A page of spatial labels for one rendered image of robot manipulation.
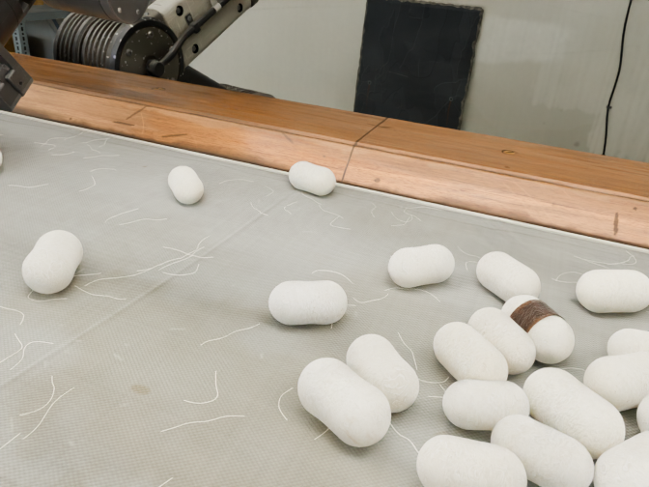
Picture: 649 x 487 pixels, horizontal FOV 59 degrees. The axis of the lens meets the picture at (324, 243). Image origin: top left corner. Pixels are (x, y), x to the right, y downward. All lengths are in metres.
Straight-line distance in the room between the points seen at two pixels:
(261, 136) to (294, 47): 2.10
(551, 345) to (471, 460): 0.08
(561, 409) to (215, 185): 0.27
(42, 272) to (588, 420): 0.22
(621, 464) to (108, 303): 0.21
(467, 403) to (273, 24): 2.42
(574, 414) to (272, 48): 2.44
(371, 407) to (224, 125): 0.32
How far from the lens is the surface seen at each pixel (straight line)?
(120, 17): 0.44
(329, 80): 2.50
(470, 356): 0.23
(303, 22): 2.52
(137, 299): 0.28
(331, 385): 0.20
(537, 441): 0.20
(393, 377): 0.21
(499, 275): 0.29
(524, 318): 0.26
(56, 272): 0.28
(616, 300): 0.31
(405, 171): 0.41
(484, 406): 0.21
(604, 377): 0.24
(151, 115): 0.50
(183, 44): 0.89
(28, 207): 0.38
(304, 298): 0.24
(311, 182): 0.38
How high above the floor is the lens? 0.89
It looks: 27 degrees down
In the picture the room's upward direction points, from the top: 5 degrees clockwise
